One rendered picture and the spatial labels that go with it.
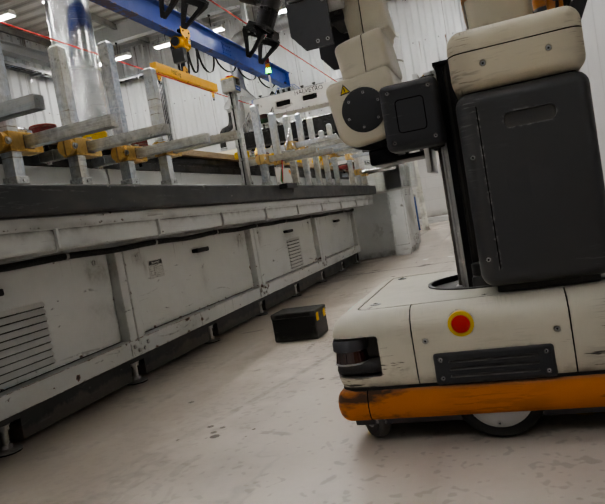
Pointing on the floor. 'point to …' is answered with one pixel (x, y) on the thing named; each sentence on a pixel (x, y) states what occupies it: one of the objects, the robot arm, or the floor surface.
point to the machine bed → (123, 301)
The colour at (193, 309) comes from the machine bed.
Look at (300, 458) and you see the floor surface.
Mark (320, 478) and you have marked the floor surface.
